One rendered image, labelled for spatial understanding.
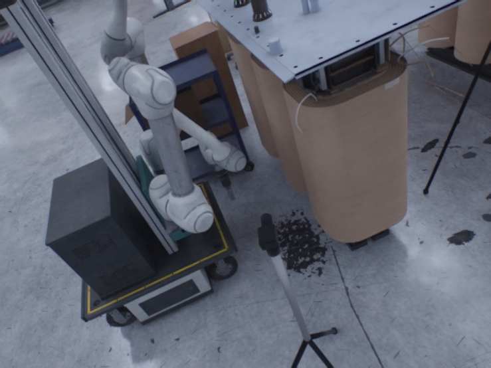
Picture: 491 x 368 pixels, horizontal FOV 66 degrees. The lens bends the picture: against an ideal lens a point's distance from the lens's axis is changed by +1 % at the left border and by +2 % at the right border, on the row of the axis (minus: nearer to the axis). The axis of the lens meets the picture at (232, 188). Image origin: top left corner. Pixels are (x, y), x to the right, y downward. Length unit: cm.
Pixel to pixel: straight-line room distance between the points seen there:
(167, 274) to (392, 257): 127
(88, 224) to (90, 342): 97
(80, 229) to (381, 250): 164
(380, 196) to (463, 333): 71
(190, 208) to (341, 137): 71
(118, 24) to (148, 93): 63
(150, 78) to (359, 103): 80
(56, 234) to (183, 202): 68
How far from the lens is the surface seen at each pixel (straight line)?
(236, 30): 168
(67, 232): 197
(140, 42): 215
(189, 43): 317
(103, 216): 191
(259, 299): 228
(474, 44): 338
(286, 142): 218
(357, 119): 163
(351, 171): 177
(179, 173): 158
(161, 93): 138
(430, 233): 245
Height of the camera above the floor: 191
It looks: 40 degrees down
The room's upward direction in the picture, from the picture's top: 23 degrees counter-clockwise
